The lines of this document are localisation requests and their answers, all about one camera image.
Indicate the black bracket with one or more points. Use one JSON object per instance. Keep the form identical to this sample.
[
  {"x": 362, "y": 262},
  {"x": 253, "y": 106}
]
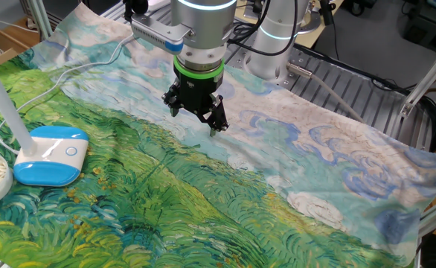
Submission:
[{"x": 326, "y": 13}]

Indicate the painted landscape tablecloth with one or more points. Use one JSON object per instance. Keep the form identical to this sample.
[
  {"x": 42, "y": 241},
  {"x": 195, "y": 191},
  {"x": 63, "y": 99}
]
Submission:
[{"x": 203, "y": 193}]

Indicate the silver round plate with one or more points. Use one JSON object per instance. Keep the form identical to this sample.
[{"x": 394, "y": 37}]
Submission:
[{"x": 313, "y": 22}]

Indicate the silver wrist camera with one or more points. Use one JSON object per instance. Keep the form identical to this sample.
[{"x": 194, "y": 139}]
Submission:
[{"x": 154, "y": 33}]

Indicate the black equipment box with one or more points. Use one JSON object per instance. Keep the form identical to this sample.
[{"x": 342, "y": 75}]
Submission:
[{"x": 426, "y": 26}]

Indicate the blue white desk lamp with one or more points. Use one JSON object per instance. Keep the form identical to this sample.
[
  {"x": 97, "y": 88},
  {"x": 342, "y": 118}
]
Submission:
[{"x": 54, "y": 149}]

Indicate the wooden box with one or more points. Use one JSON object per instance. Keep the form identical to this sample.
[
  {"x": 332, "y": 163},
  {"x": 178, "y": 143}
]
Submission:
[{"x": 2, "y": 39}]

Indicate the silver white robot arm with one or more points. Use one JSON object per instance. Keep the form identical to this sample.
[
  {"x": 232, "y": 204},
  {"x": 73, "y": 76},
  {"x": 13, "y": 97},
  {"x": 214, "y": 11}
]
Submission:
[{"x": 203, "y": 22}]

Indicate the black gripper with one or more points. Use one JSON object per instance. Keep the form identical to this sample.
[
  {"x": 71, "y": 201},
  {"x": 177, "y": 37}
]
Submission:
[{"x": 197, "y": 91}]

